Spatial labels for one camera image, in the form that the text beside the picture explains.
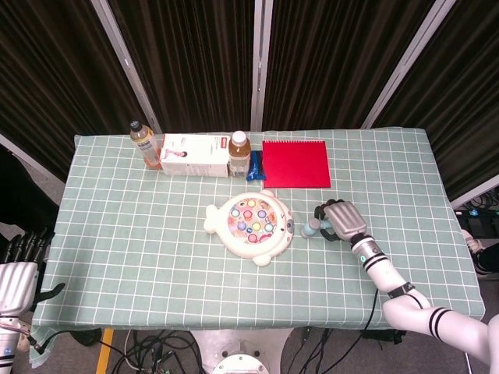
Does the green checked tablecloth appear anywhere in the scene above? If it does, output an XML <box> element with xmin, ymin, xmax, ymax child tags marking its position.
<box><xmin>29</xmin><ymin>127</ymin><xmax>487</xmax><ymax>367</ymax></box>

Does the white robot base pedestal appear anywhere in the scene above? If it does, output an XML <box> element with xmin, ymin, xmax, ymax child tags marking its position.
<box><xmin>193</xmin><ymin>328</ymin><xmax>294</xmax><ymax>374</ymax></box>

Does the yellow floor tape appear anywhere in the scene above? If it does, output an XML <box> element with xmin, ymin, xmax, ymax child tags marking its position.
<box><xmin>95</xmin><ymin>326</ymin><xmax>115</xmax><ymax>374</ymax></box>

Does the white cardboard box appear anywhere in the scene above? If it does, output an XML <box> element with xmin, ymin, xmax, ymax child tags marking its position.
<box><xmin>160</xmin><ymin>133</ymin><xmax>231</xmax><ymax>178</ymax></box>

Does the black power strip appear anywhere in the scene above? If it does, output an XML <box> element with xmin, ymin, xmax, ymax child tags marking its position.
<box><xmin>454</xmin><ymin>208</ymin><xmax>499</xmax><ymax>238</ymax></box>

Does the white fish-shaped toy game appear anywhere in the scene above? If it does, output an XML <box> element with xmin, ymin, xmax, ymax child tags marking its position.
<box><xmin>203</xmin><ymin>189</ymin><xmax>294</xmax><ymax>267</ymax></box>

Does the orange juice bottle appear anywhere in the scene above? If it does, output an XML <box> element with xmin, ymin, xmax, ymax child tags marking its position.
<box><xmin>129</xmin><ymin>120</ymin><xmax>163</xmax><ymax>171</ymax></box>

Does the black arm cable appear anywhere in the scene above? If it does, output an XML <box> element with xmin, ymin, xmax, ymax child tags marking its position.
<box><xmin>360</xmin><ymin>288</ymin><xmax>382</xmax><ymax>340</ymax></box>

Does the red spiral notebook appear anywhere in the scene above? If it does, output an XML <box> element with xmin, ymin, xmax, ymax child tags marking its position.
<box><xmin>261</xmin><ymin>139</ymin><xmax>332</xmax><ymax>190</ymax></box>

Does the tea bottle with white cap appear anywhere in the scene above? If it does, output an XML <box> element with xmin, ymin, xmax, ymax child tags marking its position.
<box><xmin>228</xmin><ymin>131</ymin><xmax>252</xmax><ymax>179</ymax></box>

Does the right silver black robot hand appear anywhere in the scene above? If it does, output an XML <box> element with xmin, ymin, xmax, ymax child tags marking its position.
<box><xmin>313</xmin><ymin>199</ymin><xmax>370</xmax><ymax>243</ymax></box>

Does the dark curtain panel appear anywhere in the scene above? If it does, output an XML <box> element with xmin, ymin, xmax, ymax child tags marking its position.
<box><xmin>0</xmin><ymin>0</ymin><xmax>151</xmax><ymax>182</ymax></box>
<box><xmin>263</xmin><ymin>0</ymin><xmax>445</xmax><ymax>130</ymax></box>
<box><xmin>108</xmin><ymin>0</ymin><xmax>257</xmax><ymax>132</ymax></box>
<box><xmin>373</xmin><ymin>0</ymin><xmax>499</xmax><ymax>202</ymax></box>

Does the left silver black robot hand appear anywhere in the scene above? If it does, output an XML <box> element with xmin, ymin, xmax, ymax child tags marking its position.
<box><xmin>0</xmin><ymin>228</ymin><xmax>66</xmax><ymax>315</ymax></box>

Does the white frame post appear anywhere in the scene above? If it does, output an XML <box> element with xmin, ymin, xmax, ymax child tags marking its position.
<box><xmin>450</xmin><ymin>182</ymin><xmax>499</xmax><ymax>210</ymax></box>
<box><xmin>360</xmin><ymin>0</ymin><xmax>457</xmax><ymax>129</ymax></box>
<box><xmin>0</xmin><ymin>134</ymin><xmax>65</xmax><ymax>184</ymax></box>
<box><xmin>91</xmin><ymin>0</ymin><xmax>163</xmax><ymax>136</ymax></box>
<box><xmin>250</xmin><ymin>0</ymin><xmax>274</xmax><ymax>132</ymax></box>

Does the light blue toy hammer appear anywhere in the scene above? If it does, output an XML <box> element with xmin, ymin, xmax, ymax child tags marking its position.
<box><xmin>300</xmin><ymin>217</ymin><xmax>332</xmax><ymax>238</ymax></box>

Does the blue snack packet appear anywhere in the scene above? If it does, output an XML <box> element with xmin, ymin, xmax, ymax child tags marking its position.
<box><xmin>246</xmin><ymin>150</ymin><xmax>267</xmax><ymax>182</ymax></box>

